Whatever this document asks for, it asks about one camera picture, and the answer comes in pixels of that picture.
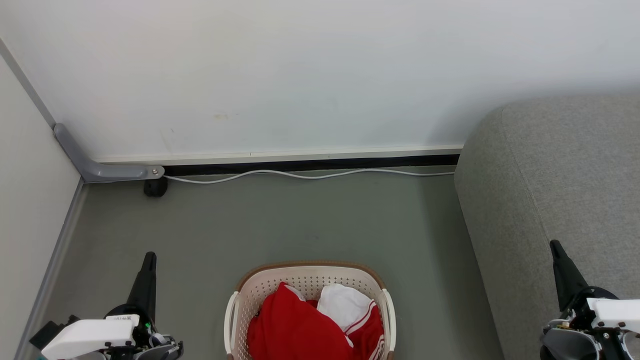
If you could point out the red garment with white trim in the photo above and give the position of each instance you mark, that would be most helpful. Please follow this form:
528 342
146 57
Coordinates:
295 330

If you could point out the white wall base rail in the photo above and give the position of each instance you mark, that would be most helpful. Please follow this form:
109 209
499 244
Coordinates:
300 156

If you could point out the grey metal partition bracket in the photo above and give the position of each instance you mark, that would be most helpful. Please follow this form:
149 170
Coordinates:
115 172

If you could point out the black caster wheel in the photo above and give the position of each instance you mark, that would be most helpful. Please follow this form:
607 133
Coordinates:
155 187

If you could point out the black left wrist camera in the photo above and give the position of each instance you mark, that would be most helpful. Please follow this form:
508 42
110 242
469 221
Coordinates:
45 334

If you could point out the cream perforated laundry basket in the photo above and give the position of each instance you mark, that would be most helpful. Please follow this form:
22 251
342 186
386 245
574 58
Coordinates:
300 277

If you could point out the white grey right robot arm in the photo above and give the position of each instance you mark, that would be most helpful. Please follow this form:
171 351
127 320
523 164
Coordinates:
565 345

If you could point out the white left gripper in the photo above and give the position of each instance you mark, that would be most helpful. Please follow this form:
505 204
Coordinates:
85 335

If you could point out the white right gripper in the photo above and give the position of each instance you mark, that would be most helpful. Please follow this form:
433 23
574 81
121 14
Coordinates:
615 312

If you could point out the grey fabric sofa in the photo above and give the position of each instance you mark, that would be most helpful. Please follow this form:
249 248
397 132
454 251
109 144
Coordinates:
550 175

